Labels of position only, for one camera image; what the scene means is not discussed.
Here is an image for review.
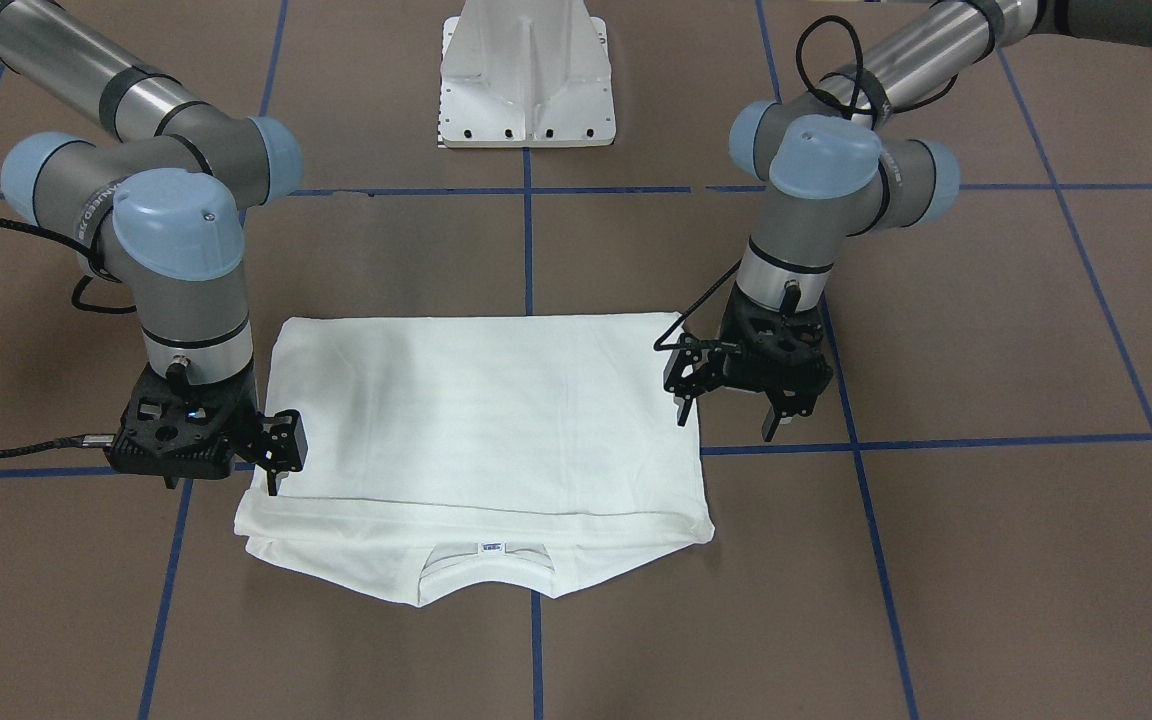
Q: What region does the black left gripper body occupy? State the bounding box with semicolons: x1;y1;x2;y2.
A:
664;288;833;419

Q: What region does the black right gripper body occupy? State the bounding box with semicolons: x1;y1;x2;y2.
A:
105;365;308;480

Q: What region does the white long-sleeve printed shirt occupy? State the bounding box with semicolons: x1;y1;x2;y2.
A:
234;313;717;607

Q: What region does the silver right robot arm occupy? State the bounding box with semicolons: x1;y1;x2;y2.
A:
0;1;306;495

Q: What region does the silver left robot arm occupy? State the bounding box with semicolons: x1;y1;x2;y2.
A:
655;1;1152;441

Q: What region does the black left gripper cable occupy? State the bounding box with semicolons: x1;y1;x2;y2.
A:
653;14;957;353

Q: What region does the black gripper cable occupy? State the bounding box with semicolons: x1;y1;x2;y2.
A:
0;212;137;463
653;14;957;353

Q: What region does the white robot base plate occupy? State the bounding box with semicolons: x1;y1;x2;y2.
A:
435;1;617;149

